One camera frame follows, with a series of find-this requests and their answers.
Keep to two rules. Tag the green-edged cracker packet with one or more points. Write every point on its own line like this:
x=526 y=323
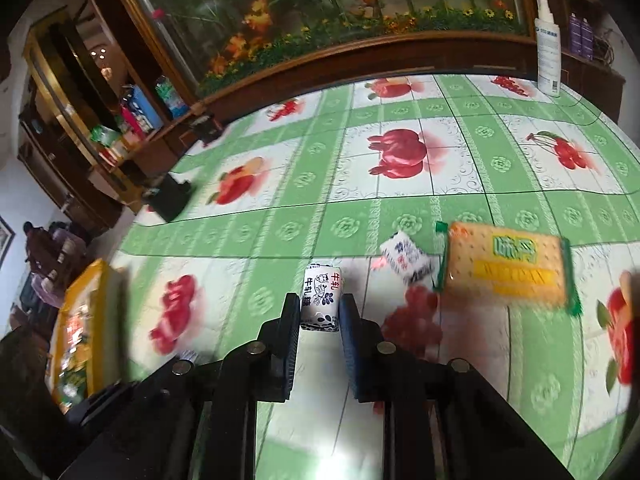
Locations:
x=505 y=270

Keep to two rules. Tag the blue box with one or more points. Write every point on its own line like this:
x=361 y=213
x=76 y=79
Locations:
x=145 y=107

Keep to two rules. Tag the small black container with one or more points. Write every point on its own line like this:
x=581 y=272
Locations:
x=206 y=127

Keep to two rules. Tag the white spray bottle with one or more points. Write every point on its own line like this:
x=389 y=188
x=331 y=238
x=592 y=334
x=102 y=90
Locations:
x=547 y=50

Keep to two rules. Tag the wooden shelf unit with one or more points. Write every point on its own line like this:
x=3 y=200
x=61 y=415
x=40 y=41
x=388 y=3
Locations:
x=100 y=85

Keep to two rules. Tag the green packet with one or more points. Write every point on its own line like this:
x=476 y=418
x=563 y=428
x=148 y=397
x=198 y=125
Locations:
x=104 y=136

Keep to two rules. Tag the framed wall picture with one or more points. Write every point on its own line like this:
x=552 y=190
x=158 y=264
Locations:
x=5 y=240

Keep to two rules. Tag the flower display glass cabinet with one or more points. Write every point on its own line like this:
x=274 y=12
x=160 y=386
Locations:
x=325 y=5

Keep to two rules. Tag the white milk candy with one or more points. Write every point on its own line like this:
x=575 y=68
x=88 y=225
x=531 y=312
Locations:
x=322 y=295
x=405 y=257

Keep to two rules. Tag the orange-rimmed white tray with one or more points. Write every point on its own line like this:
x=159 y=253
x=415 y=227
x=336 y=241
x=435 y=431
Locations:
x=107 y=320

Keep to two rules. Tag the purple bottle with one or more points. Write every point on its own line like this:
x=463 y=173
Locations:
x=575 y=35
x=587 y=37

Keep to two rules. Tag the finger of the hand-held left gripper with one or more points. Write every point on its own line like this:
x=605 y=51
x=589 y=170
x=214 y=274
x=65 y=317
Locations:
x=351 y=345
x=287 y=345

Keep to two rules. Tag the green and blue bag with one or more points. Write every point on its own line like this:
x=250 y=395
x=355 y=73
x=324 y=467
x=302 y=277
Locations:
x=170 y=95

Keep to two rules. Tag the green fruit-print tablecloth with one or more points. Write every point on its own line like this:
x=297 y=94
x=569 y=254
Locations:
x=450 y=160

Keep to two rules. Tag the black round pot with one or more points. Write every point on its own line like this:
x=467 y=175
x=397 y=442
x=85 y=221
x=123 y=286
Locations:
x=170 y=197

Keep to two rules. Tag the red bag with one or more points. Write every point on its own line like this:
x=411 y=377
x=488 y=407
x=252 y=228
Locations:
x=128 y=119

